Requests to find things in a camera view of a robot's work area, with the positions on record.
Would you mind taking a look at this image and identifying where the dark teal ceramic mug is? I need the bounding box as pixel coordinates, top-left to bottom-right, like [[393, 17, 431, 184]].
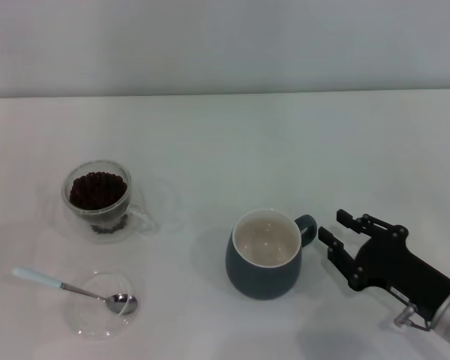
[[225, 208, 319, 301]]

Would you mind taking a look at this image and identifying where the coffee beans heap in glass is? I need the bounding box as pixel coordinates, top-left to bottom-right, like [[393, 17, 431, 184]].
[[69, 171, 128, 236]]

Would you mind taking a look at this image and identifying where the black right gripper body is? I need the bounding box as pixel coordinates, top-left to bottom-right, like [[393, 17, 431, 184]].
[[354, 234, 450, 322]]

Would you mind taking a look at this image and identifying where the clear double-wall glass cup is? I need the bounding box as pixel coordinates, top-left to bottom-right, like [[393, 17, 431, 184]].
[[61, 160, 157, 245]]

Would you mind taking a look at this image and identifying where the clear glass saucer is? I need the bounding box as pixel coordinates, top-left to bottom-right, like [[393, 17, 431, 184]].
[[65, 270, 143, 341]]

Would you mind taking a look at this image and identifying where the right wrist cable with connector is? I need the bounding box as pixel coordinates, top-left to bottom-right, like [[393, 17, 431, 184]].
[[393, 301, 436, 333]]

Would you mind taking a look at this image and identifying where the blue-handled metal spoon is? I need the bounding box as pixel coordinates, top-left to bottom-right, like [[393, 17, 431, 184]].
[[11, 266, 139, 315]]

